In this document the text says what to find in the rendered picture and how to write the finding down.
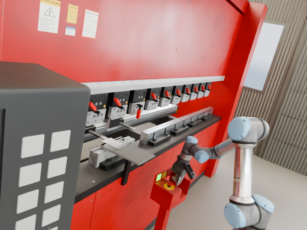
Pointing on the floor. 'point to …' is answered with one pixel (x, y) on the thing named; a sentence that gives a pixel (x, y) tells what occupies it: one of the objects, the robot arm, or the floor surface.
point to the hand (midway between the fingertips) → (178, 185)
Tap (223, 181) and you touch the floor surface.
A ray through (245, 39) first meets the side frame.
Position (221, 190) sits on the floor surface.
